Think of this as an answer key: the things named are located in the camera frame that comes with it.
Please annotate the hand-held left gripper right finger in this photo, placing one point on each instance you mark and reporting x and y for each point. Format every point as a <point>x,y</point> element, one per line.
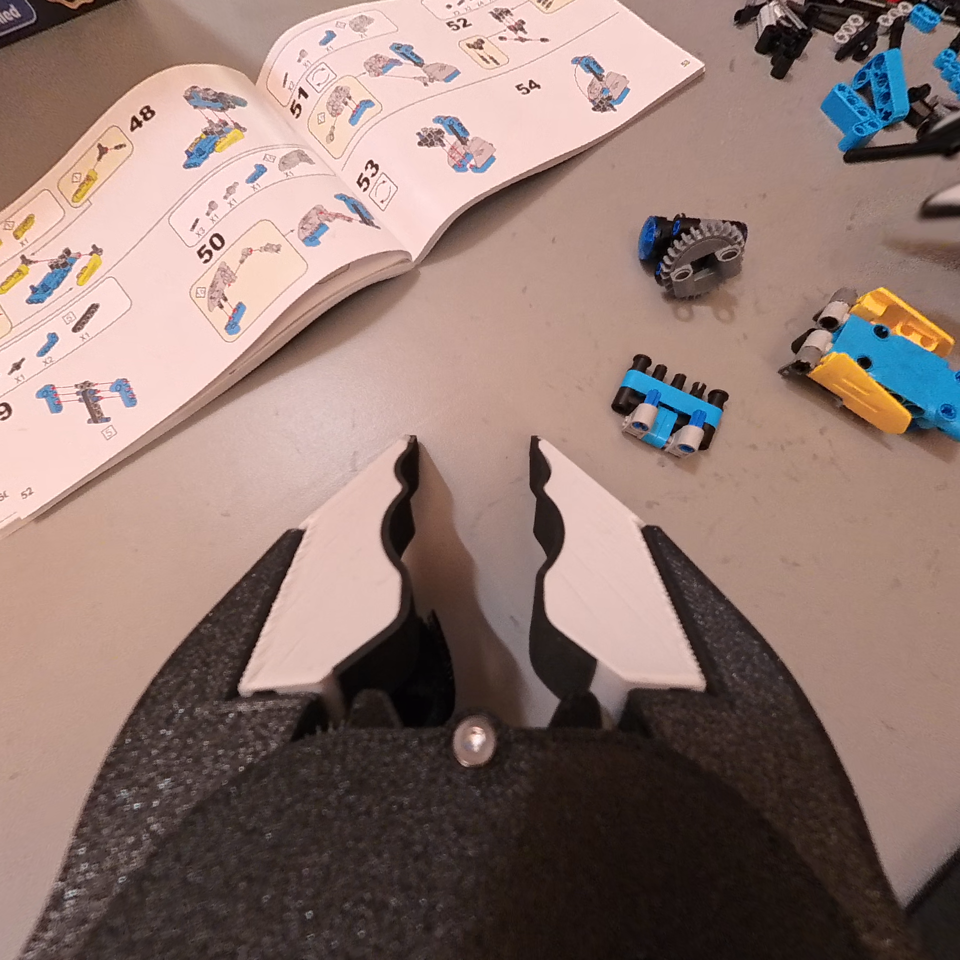
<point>615,600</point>

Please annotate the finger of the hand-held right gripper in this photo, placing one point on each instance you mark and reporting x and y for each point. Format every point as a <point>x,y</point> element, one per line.
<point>945,203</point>

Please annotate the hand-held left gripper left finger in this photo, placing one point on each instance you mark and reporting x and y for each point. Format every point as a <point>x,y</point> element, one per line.
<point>338,600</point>

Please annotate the blue yellow brick assembly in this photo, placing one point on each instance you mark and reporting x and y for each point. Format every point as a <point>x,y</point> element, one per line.
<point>885,368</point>

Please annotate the blue beam with black pins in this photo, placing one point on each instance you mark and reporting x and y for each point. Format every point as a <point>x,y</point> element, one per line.
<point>671,405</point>

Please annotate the black grey gear assembly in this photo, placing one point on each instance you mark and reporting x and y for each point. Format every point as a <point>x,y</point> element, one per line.
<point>693,255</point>

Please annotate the grey desk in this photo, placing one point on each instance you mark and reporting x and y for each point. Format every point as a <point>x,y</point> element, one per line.
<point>525,330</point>

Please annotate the black axle rod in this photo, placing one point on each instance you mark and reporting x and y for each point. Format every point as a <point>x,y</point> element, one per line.
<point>900,146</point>

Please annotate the blue angled beam brick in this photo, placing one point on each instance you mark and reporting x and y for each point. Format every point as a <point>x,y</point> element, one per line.
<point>867,98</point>

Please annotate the pile of loose small bricks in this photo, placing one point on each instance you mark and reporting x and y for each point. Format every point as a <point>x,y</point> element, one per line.
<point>795,23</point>

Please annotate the open instruction booklet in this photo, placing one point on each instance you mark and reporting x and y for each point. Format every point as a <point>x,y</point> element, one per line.
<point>450,165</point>

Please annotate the dark blue toy box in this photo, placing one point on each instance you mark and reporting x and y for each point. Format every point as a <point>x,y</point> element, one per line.
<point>38,15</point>

